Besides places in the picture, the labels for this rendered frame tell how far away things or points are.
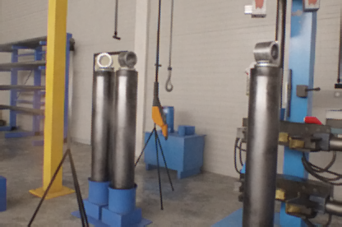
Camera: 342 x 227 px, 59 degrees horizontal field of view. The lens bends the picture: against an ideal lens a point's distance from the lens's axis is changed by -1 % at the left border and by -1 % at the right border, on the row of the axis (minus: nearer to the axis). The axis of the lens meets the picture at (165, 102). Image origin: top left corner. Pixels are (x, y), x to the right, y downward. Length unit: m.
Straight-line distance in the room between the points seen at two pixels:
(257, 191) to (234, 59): 3.07
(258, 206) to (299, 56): 1.37
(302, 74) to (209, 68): 2.51
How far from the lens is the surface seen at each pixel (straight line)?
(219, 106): 5.02
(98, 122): 3.09
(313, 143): 2.38
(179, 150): 4.61
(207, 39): 5.25
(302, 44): 2.93
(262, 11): 2.56
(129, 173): 2.93
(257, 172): 2.16
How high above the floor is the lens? 1.27
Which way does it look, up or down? 2 degrees down
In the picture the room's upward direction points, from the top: 2 degrees clockwise
